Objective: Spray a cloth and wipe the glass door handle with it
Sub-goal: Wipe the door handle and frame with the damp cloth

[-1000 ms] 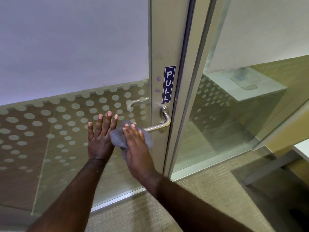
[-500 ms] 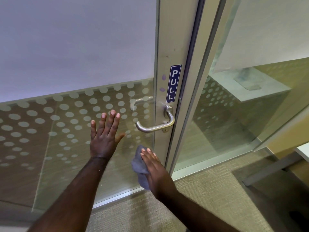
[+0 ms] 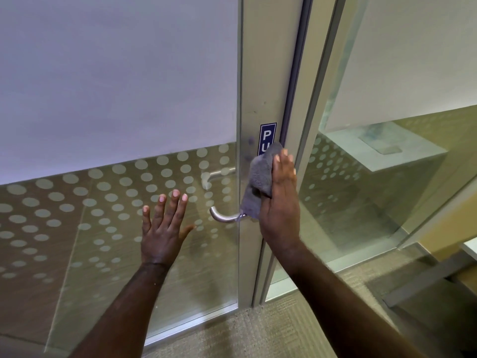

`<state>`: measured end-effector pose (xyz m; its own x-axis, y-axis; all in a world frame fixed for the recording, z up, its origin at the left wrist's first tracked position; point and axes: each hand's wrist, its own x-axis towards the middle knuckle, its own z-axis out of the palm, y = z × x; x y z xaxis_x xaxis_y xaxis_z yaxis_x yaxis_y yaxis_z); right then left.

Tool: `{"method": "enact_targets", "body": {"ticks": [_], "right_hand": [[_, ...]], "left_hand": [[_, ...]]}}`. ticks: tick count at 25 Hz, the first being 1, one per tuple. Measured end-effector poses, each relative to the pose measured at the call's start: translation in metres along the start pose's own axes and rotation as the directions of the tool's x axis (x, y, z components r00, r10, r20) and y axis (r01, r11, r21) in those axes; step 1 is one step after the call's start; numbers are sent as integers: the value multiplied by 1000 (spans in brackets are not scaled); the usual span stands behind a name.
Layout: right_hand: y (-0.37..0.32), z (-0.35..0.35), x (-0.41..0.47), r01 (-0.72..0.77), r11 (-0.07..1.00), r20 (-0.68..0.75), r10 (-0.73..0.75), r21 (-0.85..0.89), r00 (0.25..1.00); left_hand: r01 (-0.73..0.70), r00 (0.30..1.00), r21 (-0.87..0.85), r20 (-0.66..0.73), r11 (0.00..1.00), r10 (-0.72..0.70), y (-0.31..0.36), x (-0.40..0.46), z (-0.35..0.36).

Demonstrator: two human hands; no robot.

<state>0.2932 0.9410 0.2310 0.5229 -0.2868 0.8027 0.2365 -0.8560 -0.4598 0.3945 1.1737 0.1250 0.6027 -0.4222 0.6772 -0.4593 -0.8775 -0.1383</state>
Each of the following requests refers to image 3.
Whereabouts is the silver door handle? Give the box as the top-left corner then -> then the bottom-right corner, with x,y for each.
201,167 -> 237,190

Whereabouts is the person's right forearm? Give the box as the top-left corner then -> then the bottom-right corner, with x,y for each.
268,238 -> 425,358

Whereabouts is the grey microfibre cloth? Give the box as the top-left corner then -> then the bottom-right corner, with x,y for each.
239,141 -> 284,222

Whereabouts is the grey metal table leg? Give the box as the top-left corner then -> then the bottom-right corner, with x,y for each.
383,249 -> 477,308

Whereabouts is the aluminium framed glass door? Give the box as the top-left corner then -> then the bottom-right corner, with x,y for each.
0,0 -> 314,355

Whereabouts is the person's left hand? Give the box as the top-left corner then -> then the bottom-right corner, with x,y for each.
141,189 -> 196,269

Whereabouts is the blue PULL sign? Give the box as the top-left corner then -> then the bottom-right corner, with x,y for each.
257,122 -> 278,157

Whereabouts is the person's right hand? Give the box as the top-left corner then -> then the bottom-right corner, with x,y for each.
258,148 -> 302,253

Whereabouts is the dotted glass partition panel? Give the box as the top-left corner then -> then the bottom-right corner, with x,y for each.
257,0 -> 477,302

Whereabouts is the person's left forearm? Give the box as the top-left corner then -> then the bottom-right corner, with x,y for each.
69,261 -> 170,358

